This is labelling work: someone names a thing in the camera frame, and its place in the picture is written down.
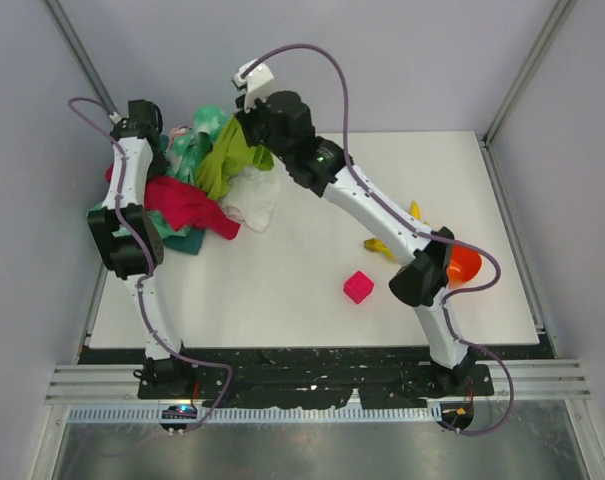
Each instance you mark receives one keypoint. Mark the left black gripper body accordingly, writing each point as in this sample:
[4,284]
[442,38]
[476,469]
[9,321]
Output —
[158,157]

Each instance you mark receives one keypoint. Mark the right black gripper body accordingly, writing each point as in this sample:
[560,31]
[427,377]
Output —
[252,128]

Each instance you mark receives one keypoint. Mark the lime green cloth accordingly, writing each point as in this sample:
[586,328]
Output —
[229,156]

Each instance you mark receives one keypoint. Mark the red cloth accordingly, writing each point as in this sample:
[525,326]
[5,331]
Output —
[170,208]

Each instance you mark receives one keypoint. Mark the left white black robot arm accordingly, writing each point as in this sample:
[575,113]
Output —
[131,247]

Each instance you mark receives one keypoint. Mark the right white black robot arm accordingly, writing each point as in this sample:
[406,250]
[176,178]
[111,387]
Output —
[322,166]

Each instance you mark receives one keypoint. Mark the pink patterned cloth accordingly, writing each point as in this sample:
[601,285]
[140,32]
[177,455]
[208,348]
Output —
[178,132]

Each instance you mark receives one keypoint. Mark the green white tie-dye cloth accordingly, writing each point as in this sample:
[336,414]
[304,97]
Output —
[197,145]

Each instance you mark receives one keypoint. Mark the dark teal cloth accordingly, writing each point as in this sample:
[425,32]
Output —
[190,244]

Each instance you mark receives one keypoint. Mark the yellow banana bunch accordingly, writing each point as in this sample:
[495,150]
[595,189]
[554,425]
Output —
[375,245]

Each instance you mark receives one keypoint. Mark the pink cube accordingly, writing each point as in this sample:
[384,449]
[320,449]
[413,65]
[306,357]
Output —
[358,287]

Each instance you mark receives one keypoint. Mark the orange plastic cup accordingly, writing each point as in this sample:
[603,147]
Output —
[464,265]

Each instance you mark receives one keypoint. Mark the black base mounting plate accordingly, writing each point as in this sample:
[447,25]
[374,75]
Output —
[307,378]

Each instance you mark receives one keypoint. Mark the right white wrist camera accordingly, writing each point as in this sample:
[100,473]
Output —
[256,81]

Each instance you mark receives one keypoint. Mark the left aluminium frame post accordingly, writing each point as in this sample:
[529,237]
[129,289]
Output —
[101,98]

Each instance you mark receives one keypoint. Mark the aluminium frame post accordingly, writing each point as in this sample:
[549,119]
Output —
[101,98]
[557,16]

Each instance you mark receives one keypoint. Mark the right aluminium frame post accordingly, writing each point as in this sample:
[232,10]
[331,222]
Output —
[557,16]

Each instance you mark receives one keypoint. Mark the white slotted cable duct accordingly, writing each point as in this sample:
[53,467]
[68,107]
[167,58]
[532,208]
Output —
[351,413]

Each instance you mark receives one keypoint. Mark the aluminium rail front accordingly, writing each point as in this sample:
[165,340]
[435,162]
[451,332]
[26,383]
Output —
[544,379]

